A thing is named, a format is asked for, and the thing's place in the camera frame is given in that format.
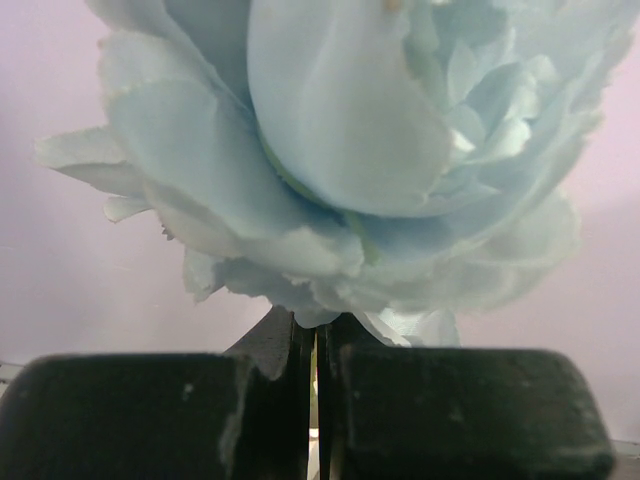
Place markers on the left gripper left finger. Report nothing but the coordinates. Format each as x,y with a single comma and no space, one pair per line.
267,436

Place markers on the blue artificial flower stem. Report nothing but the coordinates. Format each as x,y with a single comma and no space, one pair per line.
397,160

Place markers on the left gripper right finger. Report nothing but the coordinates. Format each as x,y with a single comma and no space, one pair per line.
346,330

